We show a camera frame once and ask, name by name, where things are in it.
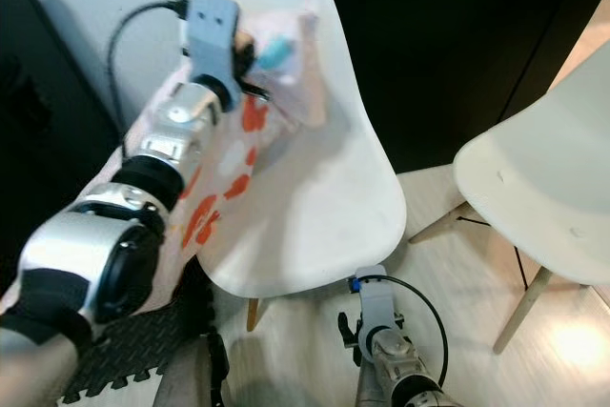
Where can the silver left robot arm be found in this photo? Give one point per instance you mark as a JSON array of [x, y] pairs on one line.
[[95, 254]]

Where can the white plastic chair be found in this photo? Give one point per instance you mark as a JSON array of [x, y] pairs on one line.
[[543, 178], [334, 188]]

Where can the black cupboard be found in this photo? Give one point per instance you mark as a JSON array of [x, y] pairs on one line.
[[438, 45]]

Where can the black fabric cabinet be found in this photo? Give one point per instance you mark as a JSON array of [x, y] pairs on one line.
[[48, 111]]

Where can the black foam floor mat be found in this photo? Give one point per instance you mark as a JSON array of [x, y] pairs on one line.
[[124, 350]]

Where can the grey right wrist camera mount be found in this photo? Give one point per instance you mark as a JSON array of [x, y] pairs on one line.
[[376, 302]]

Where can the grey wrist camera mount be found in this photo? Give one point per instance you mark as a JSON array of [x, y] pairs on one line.
[[214, 26], [376, 302]]

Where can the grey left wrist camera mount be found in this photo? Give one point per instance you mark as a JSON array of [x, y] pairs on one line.
[[214, 26]]

